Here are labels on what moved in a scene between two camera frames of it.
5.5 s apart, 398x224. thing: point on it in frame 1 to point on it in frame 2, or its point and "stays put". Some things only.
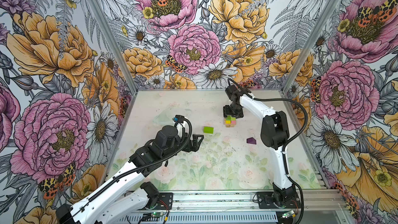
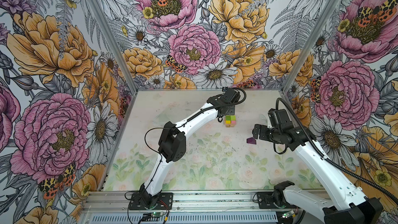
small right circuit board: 285,215 stays put
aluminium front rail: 310,199 stays put
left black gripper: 195,144 to 231,111
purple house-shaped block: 251,140 stays put
